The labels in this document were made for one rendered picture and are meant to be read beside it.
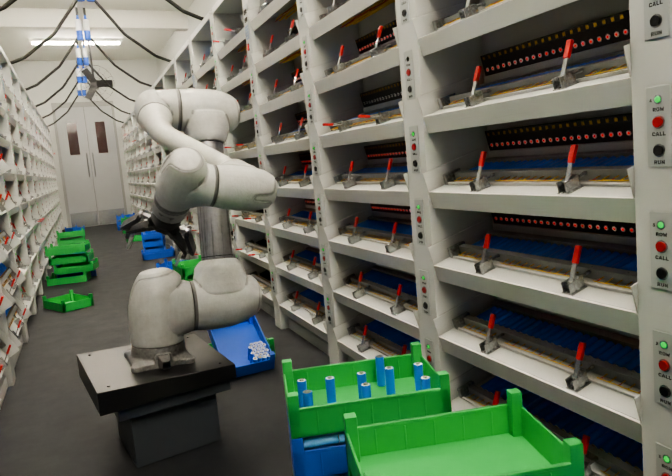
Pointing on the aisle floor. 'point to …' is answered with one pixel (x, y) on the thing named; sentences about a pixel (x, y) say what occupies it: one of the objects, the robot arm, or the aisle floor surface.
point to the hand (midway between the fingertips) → (154, 251)
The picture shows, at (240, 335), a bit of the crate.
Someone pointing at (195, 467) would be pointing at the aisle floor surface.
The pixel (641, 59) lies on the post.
